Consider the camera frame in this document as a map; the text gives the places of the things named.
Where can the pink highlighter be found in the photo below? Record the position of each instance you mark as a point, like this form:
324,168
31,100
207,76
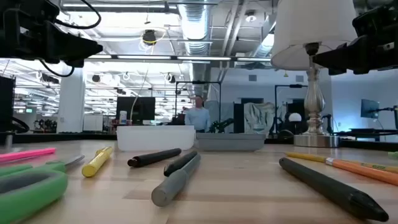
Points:
28,154

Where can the black background frame stand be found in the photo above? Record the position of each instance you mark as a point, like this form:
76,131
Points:
290,86
199,82

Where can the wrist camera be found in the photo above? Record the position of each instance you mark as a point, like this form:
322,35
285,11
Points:
379,20
28,11

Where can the person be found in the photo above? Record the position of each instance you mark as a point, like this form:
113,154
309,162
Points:
197,119

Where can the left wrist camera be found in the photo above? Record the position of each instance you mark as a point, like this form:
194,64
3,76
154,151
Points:
28,11

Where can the pale draped cover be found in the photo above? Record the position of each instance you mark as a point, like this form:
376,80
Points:
259,118

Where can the black computer monitor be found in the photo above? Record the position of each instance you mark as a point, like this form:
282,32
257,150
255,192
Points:
140,109

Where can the clear plastic supply box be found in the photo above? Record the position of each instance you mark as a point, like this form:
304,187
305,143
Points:
155,140

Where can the white cabinet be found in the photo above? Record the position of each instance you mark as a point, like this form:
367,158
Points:
93,123

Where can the orange pencil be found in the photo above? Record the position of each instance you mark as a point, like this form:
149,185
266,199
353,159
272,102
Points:
367,171

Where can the small monitor on arm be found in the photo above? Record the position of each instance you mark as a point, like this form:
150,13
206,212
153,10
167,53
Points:
370,109

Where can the black pen white scale print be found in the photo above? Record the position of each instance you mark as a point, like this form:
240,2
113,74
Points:
326,186

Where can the white globe lamp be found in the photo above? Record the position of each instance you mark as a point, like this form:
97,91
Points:
295,117

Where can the black hanging ceiling device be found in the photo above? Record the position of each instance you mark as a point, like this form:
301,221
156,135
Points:
149,36

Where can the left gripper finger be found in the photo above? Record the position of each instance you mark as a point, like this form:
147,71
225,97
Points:
74,46
74,63

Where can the yellow pencil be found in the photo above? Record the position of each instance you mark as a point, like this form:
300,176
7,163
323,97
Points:
96,163
304,156

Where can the grey pen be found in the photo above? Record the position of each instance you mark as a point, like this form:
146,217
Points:
174,183

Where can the white shade silver table lamp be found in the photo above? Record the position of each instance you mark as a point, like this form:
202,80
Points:
311,31

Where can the black background robot arm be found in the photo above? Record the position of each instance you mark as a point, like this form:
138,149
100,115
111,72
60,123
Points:
221,126

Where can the white canister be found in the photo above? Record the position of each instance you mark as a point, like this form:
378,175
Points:
123,117

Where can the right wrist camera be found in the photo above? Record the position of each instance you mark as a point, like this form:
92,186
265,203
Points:
379,20

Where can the long ceiling light strip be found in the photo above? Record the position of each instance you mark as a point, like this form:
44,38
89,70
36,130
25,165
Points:
155,57

